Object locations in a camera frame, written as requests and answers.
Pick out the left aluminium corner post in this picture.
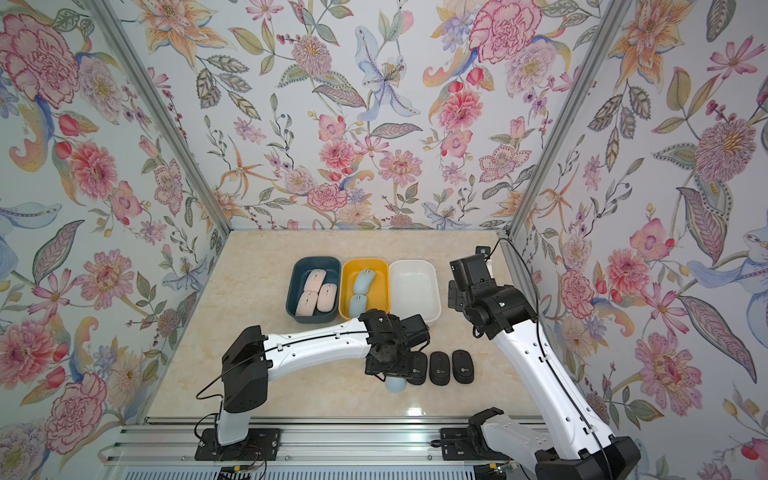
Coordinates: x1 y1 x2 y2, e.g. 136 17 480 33
84 0 232 240

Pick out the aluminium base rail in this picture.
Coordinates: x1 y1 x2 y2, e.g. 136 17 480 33
98 416 541 480

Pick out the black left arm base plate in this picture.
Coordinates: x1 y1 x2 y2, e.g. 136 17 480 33
194 428 282 463

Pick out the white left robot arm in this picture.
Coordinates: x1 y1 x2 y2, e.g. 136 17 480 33
214 310 430 447

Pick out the right aluminium corner post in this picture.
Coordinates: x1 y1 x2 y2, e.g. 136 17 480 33
505 0 631 238

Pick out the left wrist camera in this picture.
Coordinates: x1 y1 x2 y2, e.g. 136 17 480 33
400 314 430 349

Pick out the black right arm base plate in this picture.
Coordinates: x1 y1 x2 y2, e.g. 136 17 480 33
430 426 502 461

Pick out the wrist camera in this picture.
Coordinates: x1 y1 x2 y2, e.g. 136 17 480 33
450 253 493 291
400 314 430 349

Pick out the pink mouse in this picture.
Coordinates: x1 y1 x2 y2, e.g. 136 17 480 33
316 283 338 313
304 269 327 293
295 290 318 317

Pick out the yellow storage box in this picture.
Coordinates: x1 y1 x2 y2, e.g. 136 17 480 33
339 258 391 320

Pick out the white storage box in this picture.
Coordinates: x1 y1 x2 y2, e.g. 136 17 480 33
389 259 442 327

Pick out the aluminium corner post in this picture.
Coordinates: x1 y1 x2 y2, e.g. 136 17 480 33
84 0 232 240
505 0 631 238

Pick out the black mouse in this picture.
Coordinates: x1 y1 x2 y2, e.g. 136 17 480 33
407 352 428 386
428 351 451 386
451 349 475 385

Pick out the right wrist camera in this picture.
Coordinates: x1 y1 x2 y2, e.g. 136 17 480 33
450 253 493 291

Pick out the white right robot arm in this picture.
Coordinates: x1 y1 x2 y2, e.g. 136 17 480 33
448 280 641 479

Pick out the light blue mouse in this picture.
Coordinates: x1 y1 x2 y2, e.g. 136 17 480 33
385 377 408 394
353 268 376 296
348 294 368 319

